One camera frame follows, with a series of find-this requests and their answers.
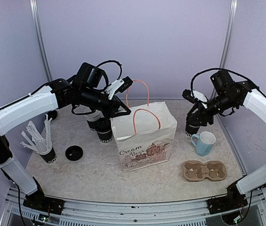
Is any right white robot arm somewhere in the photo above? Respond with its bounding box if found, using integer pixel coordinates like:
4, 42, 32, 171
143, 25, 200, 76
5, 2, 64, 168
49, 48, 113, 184
182, 68, 266, 209

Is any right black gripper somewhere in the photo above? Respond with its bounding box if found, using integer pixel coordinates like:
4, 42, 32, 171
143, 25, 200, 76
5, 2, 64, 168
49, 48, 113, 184
186, 91, 238, 126

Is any black paper coffee cup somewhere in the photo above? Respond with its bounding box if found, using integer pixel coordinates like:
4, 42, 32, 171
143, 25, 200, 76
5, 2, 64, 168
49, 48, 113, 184
96, 130, 112, 143
185, 123, 200, 137

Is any aluminium post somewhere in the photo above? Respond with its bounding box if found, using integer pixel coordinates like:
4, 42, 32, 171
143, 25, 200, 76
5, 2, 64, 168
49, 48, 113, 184
30, 0, 53, 81
219, 0, 238, 68

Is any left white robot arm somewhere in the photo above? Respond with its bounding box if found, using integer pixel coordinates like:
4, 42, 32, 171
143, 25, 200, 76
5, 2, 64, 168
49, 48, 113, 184
0, 62, 133, 210

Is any white paper takeout bag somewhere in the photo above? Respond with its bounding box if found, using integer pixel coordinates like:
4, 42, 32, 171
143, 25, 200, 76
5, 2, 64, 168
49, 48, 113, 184
110, 80, 178, 173

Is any stack of black paper cups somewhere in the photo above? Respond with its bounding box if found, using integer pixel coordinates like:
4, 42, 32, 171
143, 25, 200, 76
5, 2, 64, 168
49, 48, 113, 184
84, 110, 102, 131

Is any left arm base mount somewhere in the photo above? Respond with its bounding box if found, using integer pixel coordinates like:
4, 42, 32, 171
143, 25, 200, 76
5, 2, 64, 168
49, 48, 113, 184
23, 178, 64, 215

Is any right rear aluminium post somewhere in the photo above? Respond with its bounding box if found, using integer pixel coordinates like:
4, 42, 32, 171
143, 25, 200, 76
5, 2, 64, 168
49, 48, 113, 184
219, 0, 238, 68

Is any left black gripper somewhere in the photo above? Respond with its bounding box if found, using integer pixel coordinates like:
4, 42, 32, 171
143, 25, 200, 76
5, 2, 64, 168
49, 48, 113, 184
79, 86, 131, 119

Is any cup holding wrapped straws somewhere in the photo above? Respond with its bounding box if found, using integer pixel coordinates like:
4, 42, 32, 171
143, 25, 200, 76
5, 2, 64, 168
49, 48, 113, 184
21, 113, 57, 164

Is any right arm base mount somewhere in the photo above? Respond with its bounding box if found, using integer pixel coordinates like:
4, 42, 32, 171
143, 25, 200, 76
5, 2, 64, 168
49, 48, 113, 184
207, 182, 248, 214

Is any stack of black cup lids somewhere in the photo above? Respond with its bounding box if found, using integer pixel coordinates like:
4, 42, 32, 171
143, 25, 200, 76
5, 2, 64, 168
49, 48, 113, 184
65, 145, 83, 161

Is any left rear aluminium post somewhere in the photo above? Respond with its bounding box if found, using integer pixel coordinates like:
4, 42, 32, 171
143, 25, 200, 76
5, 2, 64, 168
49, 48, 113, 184
30, 0, 53, 81

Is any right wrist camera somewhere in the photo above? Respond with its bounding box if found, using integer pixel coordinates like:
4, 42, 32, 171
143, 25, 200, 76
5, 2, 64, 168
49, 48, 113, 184
182, 89, 208, 104

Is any brown cardboard cup carrier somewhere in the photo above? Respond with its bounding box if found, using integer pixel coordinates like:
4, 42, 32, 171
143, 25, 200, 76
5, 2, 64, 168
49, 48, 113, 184
183, 161, 227, 182

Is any light blue ceramic mug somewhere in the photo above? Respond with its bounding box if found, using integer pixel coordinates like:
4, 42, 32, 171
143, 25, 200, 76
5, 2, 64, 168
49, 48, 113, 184
191, 131, 216, 157

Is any aluminium front frame rail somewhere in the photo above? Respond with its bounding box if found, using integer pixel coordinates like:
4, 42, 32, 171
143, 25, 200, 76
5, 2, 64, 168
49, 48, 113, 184
0, 187, 266, 226

